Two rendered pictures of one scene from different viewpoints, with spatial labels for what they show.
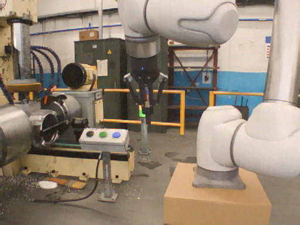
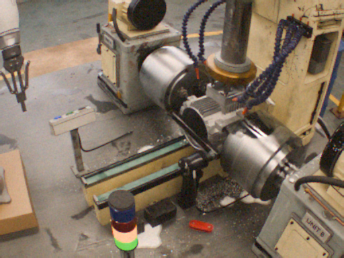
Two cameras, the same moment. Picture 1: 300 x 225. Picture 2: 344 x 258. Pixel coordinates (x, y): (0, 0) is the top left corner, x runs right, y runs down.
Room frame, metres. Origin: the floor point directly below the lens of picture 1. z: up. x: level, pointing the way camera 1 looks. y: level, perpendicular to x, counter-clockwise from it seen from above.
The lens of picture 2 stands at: (1.69, -0.22, 1.81)
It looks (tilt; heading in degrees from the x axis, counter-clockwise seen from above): 40 degrees down; 136
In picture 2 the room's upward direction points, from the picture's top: 4 degrees clockwise
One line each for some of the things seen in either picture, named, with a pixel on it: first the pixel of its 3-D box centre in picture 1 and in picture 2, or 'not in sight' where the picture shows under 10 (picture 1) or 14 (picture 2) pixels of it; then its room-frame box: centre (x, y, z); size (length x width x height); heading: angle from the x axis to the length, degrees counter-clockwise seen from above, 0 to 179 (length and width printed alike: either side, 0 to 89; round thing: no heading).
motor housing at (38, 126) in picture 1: (33, 127); (216, 119); (1.05, 0.61, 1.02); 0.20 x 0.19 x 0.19; 83
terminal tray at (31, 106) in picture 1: (25, 109); (227, 95); (1.05, 0.65, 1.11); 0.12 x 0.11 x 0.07; 83
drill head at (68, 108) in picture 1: (60, 113); (269, 160); (1.33, 0.57, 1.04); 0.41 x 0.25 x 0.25; 173
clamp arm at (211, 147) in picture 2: (55, 127); (195, 134); (1.06, 0.49, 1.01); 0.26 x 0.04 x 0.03; 173
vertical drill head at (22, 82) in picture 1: (21, 64); (235, 39); (1.05, 0.65, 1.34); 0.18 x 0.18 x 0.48
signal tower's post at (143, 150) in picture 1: (144, 119); (126, 245); (1.28, 0.03, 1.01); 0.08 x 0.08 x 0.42; 83
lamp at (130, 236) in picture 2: not in sight; (124, 228); (1.28, 0.03, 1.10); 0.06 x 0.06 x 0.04
